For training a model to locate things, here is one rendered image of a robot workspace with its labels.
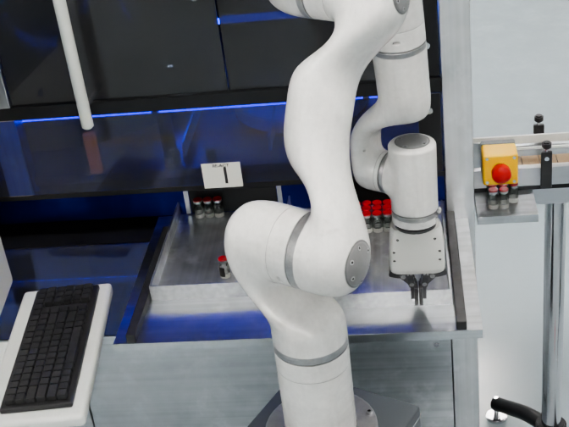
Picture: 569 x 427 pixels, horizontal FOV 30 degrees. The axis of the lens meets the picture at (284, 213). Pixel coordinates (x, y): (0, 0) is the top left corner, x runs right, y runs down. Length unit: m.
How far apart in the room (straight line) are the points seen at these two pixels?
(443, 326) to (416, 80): 0.49
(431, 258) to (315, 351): 0.39
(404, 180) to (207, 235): 0.64
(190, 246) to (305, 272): 0.81
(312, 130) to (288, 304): 0.28
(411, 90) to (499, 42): 3.86
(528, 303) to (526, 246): 0.35
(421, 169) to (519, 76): 3.38
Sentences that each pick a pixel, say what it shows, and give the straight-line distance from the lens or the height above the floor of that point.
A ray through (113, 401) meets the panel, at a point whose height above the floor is 0.40.
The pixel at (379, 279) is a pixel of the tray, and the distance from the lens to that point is 2.11.
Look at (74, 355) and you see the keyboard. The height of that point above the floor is 0.83.
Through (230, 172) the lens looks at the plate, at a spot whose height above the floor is 1.03.
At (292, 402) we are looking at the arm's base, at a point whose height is 0.96.
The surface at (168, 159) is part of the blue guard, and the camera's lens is 2.27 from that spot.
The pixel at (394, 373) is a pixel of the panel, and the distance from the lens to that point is 2.54.
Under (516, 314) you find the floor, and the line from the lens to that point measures 3.50.
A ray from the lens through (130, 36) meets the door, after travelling 2.18.
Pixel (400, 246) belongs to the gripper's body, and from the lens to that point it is 1.91.
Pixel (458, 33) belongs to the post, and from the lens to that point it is 2.11.
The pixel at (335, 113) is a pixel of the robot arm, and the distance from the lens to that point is 1.51.
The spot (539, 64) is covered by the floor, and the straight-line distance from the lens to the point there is 5.30.
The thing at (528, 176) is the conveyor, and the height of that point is 0.91.
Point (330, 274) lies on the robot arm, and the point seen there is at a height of 1.23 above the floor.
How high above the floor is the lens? 2.06
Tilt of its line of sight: 30 degrees down
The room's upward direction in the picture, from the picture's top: 7 degrees counter-clockwise
